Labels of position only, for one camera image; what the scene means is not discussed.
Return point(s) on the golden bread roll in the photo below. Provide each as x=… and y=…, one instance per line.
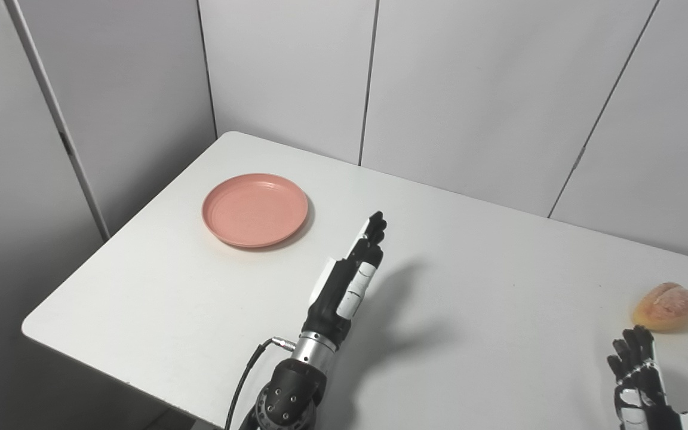
x=667, y=306

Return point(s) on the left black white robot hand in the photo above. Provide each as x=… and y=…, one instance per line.
x=329, y=304

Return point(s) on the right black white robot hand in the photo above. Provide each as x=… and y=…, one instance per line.
x=648, y=412

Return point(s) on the pink round plate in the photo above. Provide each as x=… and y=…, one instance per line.
x=254, y=210

